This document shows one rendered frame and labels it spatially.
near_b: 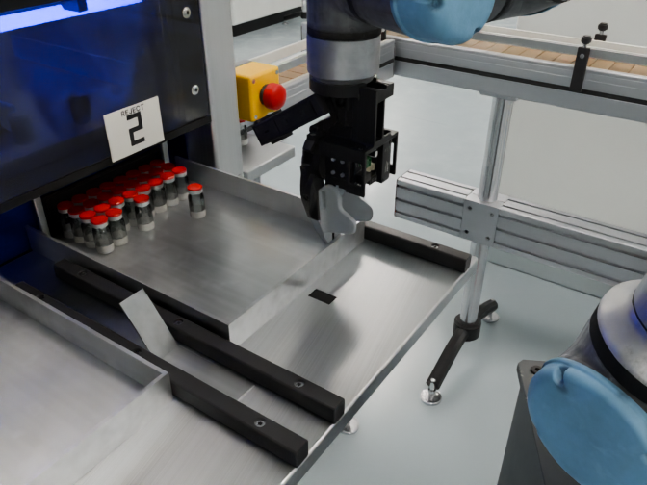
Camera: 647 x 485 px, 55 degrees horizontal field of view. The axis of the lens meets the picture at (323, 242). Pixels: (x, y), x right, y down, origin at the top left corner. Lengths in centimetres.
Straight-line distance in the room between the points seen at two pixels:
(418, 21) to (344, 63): 12
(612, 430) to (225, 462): 30
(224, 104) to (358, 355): 45
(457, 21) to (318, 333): 34
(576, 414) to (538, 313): 174
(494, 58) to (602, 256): 53
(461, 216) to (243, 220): 92
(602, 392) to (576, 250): 117
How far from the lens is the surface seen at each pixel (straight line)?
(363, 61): 63
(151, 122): 83
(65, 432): 61
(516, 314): 219
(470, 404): 184
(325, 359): 63
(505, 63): 148
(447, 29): 52
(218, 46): 90
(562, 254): 163
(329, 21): 62
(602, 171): 217
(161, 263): 79
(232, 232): 83
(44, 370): 67
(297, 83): 125
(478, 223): 167
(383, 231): 80
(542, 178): 223
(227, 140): 95
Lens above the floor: 131
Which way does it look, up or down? 32 degrees down
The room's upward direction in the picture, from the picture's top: straight up
